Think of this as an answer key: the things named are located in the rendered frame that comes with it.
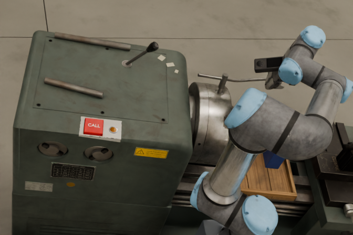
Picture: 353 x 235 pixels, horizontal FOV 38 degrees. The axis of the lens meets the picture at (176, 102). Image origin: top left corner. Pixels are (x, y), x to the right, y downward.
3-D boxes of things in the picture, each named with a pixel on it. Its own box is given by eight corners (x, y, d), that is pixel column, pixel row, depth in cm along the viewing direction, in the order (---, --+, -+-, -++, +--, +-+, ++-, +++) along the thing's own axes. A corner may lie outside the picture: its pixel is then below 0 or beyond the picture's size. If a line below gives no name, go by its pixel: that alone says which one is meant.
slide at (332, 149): (325, 206, 209) (330, 201, 206) (303, 124, 238) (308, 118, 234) (365, 210, 213) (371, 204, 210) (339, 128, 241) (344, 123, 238)
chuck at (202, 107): (183, 179, 198) (203, 117, 180) (176, 125, 223) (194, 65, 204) (191, 179, 199) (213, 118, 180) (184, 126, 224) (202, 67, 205)
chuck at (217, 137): (191, 179, 199) (213, 118, 180) (184, 126, 224) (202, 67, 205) (214, 181, 201) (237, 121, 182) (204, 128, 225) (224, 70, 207)
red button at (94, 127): (83, 135, 164) (83, 131, 163) (84, 121, 168) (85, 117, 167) (102, 137, 166) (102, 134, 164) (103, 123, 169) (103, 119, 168)
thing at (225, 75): (214, 99, 194) (223, 75, 188) (214, 96, 196) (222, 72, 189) (220, 100, 195) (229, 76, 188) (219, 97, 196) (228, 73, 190)
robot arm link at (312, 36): (299, 35, 156) (310, 18, 160) (284, 54, 166) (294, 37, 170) (321, 50, 155) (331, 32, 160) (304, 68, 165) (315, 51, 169)
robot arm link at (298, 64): (314, 82, 151) (328, 56, 156) (280, 63, 153) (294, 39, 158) (305, 95, 157) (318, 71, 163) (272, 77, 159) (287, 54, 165)
